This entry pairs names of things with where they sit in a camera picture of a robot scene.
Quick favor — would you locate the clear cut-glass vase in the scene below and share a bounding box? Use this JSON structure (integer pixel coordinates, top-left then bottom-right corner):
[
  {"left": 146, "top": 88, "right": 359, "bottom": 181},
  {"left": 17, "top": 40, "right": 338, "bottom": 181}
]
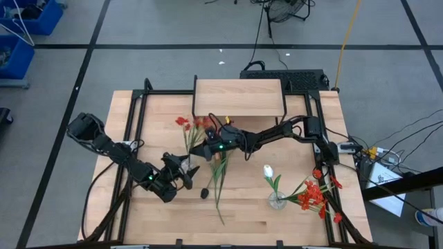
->
[
  {"left": 181, "top": 156, "right": 199, "bottom": 173},
  {"left": 268, "top": 190, "right": 288, "bottom": 210}
]

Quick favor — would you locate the black floor fan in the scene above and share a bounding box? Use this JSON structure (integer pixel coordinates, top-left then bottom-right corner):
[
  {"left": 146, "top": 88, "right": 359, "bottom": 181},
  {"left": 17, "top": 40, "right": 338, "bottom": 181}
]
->
[{"left": 264, "top": 0, "right": 316, "bottom": 39}]

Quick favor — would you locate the blue plastic bin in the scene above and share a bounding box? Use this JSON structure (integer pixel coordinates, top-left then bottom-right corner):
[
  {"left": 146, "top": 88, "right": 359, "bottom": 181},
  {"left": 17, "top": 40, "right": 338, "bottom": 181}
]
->
[
  {"left": 0, "top": 0, "right": 65, "bottom": 37},
  {"left": 0, "top": 34, "right": 35, "bottom": 81}
]

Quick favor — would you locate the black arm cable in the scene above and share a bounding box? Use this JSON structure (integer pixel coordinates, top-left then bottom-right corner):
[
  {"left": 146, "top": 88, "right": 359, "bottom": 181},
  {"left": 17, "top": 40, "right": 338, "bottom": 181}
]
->
[{"left": 80, "top": 159, "right": 120, "bottom": 243}]

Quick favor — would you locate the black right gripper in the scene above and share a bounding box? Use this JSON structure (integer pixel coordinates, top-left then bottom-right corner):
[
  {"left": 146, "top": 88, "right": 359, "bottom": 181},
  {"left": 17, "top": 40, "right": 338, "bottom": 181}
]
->
[{"left": 190, "top": 127, "right": 233, "bottom": 161}]

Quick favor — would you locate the thin black hanging cable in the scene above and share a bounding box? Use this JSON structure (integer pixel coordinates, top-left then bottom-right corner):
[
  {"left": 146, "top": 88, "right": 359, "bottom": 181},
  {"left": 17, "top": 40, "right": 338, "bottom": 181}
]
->
[
  {"left": 269, "top": 34, "right": 289, "bottom": 70},
  {"left": 243, "top": 0, "right": 266, "bottom": 73}
]

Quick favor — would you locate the grey bin platform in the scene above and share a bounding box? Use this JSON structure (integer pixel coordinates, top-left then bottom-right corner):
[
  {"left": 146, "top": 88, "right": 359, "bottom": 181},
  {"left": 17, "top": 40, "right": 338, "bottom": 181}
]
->
[{"left": 0, "top": 78, "right": 30, "bottom": 90}]

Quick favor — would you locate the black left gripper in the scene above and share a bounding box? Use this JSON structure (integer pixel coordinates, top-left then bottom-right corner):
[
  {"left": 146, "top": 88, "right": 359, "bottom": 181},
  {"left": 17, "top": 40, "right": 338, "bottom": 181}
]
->
[{"left": 154, "top": 153, "right": 201, "bottom": 203}]

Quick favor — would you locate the dark artificial tulip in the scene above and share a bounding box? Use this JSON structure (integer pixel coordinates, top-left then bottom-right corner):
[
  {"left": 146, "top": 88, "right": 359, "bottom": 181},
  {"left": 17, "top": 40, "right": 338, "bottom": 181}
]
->
[{"left": 200, "top": 174, "right": 214, "bottom": 200}]

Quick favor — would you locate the yellow hanging cable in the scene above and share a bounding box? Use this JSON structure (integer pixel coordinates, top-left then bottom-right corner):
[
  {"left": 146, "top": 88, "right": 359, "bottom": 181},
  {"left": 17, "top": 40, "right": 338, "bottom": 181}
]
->
[{"left": 333, "top": 0, "right": 363, "bottom": 93}]

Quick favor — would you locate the red artificial flower bunch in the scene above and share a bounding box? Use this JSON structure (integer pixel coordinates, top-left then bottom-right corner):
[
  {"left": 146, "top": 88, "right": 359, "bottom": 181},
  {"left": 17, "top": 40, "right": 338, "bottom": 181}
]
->
[
  {"left": 174, "top": 116, "right": 214, "bottom": 165},
  {"left": 283, "top": 168, "right": 344, "bottom": 225}
]

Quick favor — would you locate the black floor cable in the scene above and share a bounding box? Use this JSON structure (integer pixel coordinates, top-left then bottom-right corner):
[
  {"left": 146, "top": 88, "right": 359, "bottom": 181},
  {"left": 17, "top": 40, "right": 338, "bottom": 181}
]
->
[
  {"left": 403, "top": 123, "right": 443, "bottom": 160},
  {"left": 372, "top": 109, "right": 443, "bottom": 147},
  {"left": 390, "top": 119, "right": 443, "bottom": 151}
]

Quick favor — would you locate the black aluminium table frame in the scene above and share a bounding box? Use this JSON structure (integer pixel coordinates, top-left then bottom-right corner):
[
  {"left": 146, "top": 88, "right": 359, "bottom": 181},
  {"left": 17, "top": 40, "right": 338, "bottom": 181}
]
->
[{"left": 78, "top": 77, "right": 374, "bottom": 248}]

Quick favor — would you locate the white power strip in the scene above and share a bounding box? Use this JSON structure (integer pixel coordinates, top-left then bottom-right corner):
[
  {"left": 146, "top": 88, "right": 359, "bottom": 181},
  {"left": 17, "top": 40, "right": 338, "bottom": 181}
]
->
[{"left": 363, "top": 145, "right": 406, "bottom": 167}]

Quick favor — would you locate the white printed box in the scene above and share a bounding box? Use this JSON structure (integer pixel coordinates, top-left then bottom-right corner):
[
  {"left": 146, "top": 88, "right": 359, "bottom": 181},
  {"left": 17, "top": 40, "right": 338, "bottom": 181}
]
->
[{"left": 365, "top": 161, "right": 406, "bottom": 218}]

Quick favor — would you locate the black beam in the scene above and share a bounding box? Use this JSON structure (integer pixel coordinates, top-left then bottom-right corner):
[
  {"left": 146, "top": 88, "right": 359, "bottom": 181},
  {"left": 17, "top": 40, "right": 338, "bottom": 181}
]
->
[{"left": 361, "top": 165, "right": 443, "bottom": 202}]

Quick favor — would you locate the pink artificial blossom spray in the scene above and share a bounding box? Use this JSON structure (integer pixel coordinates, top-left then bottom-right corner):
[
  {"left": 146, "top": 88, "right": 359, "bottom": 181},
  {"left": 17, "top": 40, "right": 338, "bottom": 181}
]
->
[{"left": 210, "top": 151, "right": 230, "bottom": 226}]

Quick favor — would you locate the blue white bottle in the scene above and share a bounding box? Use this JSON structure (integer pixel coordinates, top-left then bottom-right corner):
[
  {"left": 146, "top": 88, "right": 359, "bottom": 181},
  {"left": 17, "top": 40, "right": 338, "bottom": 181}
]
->
[{"left": 414, "top": 206, "right": 443, "bottom": 228}]

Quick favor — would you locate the wooden shelf with black legs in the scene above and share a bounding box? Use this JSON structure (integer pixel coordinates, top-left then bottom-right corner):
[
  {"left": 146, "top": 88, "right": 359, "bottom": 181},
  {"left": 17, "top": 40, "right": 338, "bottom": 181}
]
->
[{"left": 191, "top": 74, "right": 289, "bottom": 131}]

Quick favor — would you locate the black perforated case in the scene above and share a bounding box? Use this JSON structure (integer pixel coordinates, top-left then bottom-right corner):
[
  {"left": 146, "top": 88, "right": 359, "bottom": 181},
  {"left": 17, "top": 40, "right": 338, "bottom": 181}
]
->
[{"left": 239, "top": 68, "right": 329, "bottom": 94}]

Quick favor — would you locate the white artificial tulip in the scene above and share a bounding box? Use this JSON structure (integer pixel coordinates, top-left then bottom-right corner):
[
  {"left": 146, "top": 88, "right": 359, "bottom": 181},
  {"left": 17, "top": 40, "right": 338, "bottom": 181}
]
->
[{"left": 262, "top": 164, "right": 283, "bottom": 203}]

